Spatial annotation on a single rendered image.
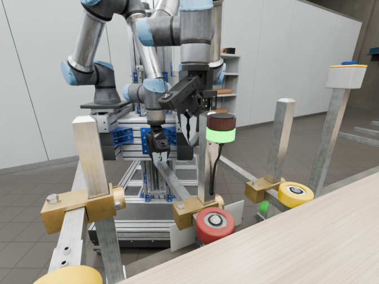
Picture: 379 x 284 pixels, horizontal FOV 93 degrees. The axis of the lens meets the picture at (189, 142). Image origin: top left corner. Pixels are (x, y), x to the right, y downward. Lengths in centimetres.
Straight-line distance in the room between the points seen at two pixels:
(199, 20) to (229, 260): 47
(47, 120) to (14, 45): 90
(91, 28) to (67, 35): 207
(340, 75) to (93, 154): 73
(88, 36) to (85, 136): 68
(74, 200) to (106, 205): 6
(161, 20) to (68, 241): 54
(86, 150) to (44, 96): 268
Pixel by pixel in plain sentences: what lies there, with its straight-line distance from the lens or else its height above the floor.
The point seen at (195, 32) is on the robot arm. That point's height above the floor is 128.
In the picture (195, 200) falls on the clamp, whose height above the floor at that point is 87.
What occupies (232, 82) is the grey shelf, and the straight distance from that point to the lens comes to 371.
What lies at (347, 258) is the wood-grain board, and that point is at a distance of 45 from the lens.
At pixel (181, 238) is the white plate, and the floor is 74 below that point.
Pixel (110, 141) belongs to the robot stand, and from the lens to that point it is 111.
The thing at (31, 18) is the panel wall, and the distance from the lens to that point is 307.
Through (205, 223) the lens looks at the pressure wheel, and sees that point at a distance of 40.
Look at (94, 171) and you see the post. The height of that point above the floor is 102.
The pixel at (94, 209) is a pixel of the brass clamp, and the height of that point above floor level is 95.
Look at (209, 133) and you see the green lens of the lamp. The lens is 37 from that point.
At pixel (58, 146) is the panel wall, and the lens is 315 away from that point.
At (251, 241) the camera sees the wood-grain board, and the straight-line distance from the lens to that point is 40.
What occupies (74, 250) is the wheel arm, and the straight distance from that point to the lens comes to 33.
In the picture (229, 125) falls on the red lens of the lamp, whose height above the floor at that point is 110.
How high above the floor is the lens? 118
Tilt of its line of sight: 20 degrees down
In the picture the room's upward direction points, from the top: straight up
